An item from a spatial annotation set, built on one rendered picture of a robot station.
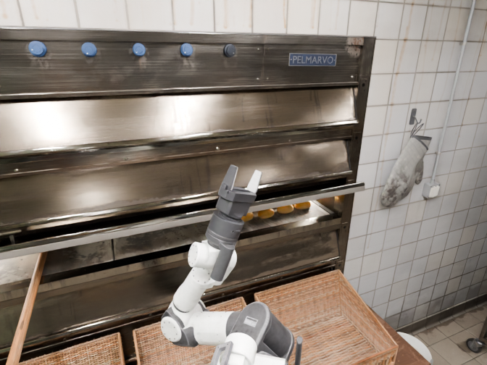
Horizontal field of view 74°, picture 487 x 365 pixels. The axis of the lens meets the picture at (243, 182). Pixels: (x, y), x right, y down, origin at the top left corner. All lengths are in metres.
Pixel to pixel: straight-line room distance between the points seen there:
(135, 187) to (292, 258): 0.92
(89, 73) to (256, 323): 0.97
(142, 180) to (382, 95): 1.23
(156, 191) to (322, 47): 0.95
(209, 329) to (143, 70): 0.90
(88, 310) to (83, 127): 0.79
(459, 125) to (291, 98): 1.17
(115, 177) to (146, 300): 0.60
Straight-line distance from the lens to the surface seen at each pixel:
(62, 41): 1.28
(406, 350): 2.09
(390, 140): 1.93
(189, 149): 1.35
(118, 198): 1.36
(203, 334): 1.00
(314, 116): 1.55
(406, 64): 1.90
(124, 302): 1.62
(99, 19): 1.27
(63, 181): 1.37
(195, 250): 0.87
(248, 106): 1.41
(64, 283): 1.55
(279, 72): 1.46
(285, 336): 0.93
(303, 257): 1.85
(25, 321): 1.36
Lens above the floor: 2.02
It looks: 22 degrees down
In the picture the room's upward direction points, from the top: straight up
